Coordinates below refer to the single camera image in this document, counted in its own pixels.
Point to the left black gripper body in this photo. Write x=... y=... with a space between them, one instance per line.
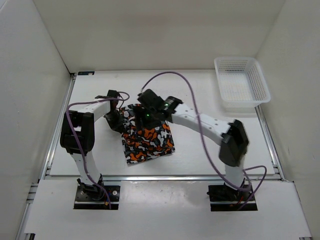
x=114 y=119

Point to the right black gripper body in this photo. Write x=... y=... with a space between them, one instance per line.
x=149 y=120

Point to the orange camouflage patterned shorts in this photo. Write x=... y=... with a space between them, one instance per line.
x=141 y=143

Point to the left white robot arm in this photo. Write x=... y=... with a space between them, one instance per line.
x=77 y=136

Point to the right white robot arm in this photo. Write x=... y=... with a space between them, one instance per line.
x=231 y=137

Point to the small blue label sticker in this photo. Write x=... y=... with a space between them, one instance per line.
x=86 y=73

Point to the white plastic mesh basket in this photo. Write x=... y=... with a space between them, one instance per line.
x=241 y=83

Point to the aluminium front rail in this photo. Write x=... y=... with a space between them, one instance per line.
x=117 y=178

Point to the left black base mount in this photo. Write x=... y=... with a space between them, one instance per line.
x=91 y=197

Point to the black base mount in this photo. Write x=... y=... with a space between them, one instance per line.
x=91 y=197
x=226 y=199

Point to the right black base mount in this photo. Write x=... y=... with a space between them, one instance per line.
x=226 y=199

